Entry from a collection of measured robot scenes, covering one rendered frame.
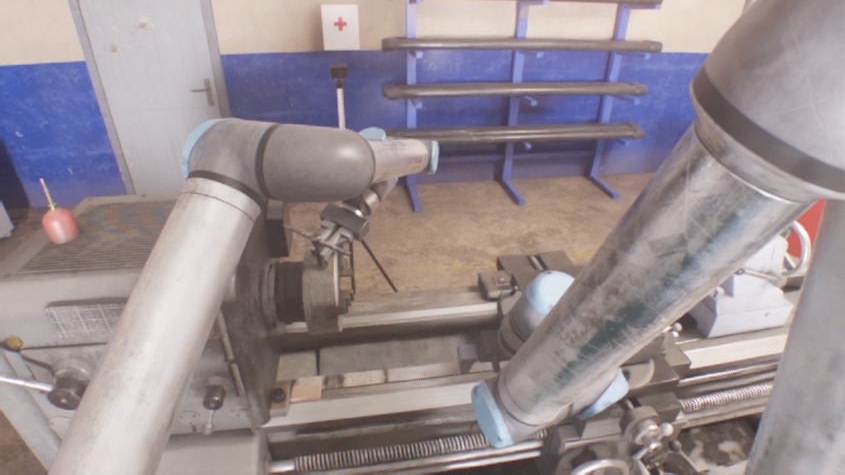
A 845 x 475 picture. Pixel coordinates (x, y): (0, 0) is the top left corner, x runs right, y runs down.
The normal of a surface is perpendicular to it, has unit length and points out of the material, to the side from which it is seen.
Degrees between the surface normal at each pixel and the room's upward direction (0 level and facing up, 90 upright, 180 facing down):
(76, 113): 90
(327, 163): 70
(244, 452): 32
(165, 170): 90
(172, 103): 90
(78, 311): 90
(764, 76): 75
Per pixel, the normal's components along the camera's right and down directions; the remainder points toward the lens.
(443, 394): 0.10, -0.44
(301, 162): 0.31, 0.03
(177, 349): 0.84, -0.05
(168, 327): 0.61, -0.22
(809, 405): -0.97, 0.13
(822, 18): -0.76, -0.19
